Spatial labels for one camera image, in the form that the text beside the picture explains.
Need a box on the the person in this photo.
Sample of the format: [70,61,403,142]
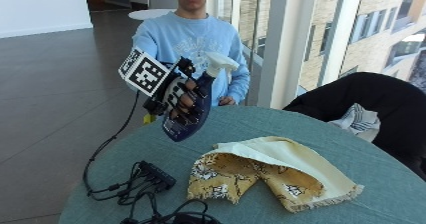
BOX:
[131,0,251,107]

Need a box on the black glove cable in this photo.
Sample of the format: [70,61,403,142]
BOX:
[81,90,140,198]

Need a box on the black cable hub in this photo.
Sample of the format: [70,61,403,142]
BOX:
[135,160,178,191]

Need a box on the white striped cloth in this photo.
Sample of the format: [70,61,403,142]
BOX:
[327,102,381,143]

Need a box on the white window frame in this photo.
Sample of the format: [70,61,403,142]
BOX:
[255,0,367,110]

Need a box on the black device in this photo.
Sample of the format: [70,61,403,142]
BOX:
[170,211,223,224]

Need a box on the black cable bundle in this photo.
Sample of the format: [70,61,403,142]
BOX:
[86,162,210,224]

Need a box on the teal tablecloth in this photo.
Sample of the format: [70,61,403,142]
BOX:
[57,105,426,224]

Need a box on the black glove camera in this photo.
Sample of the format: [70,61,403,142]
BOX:
[140,96,168,116]
[175,56,196,78]

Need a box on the yellow chair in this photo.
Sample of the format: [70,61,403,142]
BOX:
[140,112,158,125]

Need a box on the white marker cube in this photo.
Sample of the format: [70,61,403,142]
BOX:
[117,47,179,98]

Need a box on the dark blue spray bottle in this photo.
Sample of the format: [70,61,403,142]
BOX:
[160,51,240,143]

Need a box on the white round table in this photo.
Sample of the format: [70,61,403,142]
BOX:
[126,8,178,21]

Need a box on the black jacket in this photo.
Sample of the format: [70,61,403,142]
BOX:
[282,71,426,182]

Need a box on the yellow patterned cloth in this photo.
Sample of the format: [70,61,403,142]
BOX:
[184,136,365,214]

